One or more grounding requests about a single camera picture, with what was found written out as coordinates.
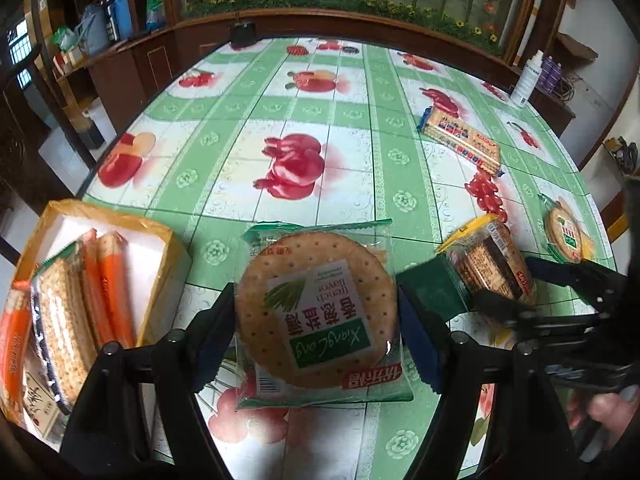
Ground grey kettle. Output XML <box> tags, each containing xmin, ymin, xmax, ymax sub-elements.
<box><xmin>79</xmin><ymin>5</ymin><xmax>112</xmax><ymax>56</ymax></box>

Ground orange window cracker packet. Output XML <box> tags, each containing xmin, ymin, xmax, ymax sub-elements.
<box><xmin>97</xmin><ymin>232</ymin><xmax>137</xmax><ymax>348</ymax></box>

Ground orange-label soda cracker packet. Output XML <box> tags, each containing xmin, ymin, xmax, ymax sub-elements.
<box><xmin>80</xmin><ymin>230</ymin><xmax>109</xmax><ymax>352</ymax></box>

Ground brown wall shelf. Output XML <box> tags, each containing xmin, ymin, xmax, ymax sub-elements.
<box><xmin>556</xmin><ymin>32</ymin><xmax>599</xmax><ymax>59</ymax></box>

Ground person's right hand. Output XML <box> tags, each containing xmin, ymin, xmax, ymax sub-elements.
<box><xmin>586</xmin><ymin>392</ymin><xmax>638</xmax><ymax>431</ymax></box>

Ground yellow cardboard box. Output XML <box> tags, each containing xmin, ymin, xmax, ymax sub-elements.
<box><xmin>0</xmin><ymin>199</ymin><xmax>193</xmax><ymax>442</ymax></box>

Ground green snack bag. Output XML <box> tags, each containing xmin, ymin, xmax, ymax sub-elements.
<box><xmin>52</xmin><ymin>27</ymin><xmax>80</xmax><ymax>53</ymax></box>

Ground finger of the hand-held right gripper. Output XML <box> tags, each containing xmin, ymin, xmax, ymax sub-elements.
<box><xmin>525</xmin><ymin>256</ymin><xmax>596</xmax><ymax>293</ymax></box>
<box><xmin>472</xmin><ymin>292</ymin><xmax>543</xmax><ymax>333</ymax></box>

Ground fruit print green tablecloth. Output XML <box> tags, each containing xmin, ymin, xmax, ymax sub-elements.
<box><xmin>75</xmin><ymin>35</ymin><xmax>617</xmax><ymax>480</ymax></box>

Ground tangled cables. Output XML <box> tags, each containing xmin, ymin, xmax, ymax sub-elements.
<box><xmin>557</xmin><ymin>76</ymin><xmax>583</xmax><ymax>102</ymax></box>

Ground green round cracker packet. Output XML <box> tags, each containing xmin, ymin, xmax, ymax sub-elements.
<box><xmin>236</xmin><ymin>218</ymin><xmax>415</xmax><ymax>409</ymax></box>
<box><xmin>539</xmin><ymin>192</ymin><xmax>597</xmax><ymax>265</ymax></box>

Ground yellow square cracker packet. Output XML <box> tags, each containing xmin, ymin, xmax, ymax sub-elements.
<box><xmin>436</xmin><ymin>214</ymin><xmax>539</xmax><ymax>312</ymax></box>

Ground wooden side cabinet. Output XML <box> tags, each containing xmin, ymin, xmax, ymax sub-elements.
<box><xmin>534</xmin><ymin>87</ymin><xmax>576</xmax><ymax>136</ymax></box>

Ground small carton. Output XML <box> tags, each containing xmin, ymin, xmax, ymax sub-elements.
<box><xmin>54</xmin><ymin>50</ymin><xmax>84</xmax><ymax>74</ymax></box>

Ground green-edged square cracker packet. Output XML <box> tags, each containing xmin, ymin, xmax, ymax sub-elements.
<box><xmin>31</xmin><ymin>240</ymin><xmax>99</xmax><ymax>414</ymax></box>

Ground black tool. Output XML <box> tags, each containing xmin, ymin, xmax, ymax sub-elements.
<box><xmin>604</xmin><ymin>136</ymin><xmax>640</xmax><ymax>176</ymax></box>

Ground orange text-printed cracker packet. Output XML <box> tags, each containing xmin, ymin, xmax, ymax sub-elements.
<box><xmin>0</xmin><ymin>280</ymin><xmax>36</xmax><ymax>421</ymax></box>

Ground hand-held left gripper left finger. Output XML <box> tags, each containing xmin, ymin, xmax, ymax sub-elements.
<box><xmin>60</xmin><ymin>282</ymin><xmax>236</xmax><ymax>480</ymax></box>

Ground green and white bag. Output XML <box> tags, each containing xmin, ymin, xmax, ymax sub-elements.
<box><xmin>146</xmin><ymin>0</ymin><xmax>167</xmax><ymax>32</ymax></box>

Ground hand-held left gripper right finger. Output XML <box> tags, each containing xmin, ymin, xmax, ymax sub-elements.
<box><xmin>397</xmin><ymin>284</ymin><xmax>576</xmax><ymax>480</ymax></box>

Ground white plastic bottle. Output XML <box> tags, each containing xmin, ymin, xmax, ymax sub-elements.
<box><xmin>510</xmin><ymin>50</ymin><xmax>545</xmax><ymax>109</ymax></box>

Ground blue kettle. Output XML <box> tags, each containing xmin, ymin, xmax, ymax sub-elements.
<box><xmin>109</xmin><ymin>0</ymin><xmax>135</xmax><ymax>40</ymax></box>

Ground wooden sideboard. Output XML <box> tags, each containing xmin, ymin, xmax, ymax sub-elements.
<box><xmin>50</xmin><ymin>17</ymin><xmax>236</xmax><ymax>127</ymax></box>

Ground black cup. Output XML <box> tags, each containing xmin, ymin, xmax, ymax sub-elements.
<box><xmin>229</xmin><ymin>19</ymin><xmax>257</xmax><ymax>48</ymax></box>

